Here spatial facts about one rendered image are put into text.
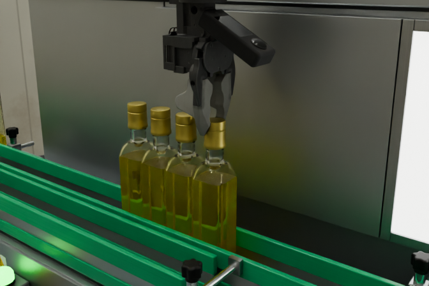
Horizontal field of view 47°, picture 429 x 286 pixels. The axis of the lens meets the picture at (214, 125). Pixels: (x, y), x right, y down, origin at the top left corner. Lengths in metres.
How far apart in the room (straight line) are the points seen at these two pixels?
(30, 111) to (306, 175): 3.20
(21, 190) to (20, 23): 2.72
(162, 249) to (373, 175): 0.36
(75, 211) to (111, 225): 0.10
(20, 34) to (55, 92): 2.48
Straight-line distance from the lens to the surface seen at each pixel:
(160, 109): 0.84
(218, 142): 0.77
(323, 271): 0.81
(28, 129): 3.93
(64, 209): 1.03
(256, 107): 0.87
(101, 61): 1.17
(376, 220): 0.83
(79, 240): 0.89
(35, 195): 1.11
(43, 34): 1.34
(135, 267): 0.80
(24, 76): 3.84
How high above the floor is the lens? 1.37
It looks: 17 degrees down
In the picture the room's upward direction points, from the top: straight up
